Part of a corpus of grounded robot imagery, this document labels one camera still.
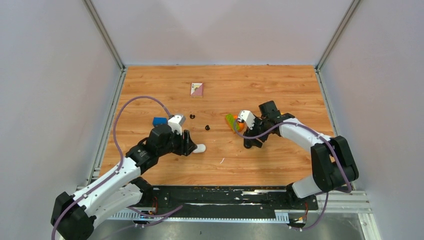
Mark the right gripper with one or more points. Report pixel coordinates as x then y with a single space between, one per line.
252 132

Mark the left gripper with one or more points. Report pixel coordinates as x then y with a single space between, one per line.
187 146

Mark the white earbud charging case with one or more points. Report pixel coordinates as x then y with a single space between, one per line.
200 148

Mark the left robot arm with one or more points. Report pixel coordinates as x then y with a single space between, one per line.
76 216

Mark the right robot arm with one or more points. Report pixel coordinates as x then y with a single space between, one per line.
332 162

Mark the orange toy piece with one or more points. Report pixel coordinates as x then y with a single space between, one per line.
240 126

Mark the blue small object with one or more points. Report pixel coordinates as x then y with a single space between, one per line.
159 121

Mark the playing card box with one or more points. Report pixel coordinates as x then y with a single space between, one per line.
197 90

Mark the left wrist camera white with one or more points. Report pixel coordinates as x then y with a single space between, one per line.
176 123

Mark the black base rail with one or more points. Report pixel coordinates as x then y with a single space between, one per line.
224 202

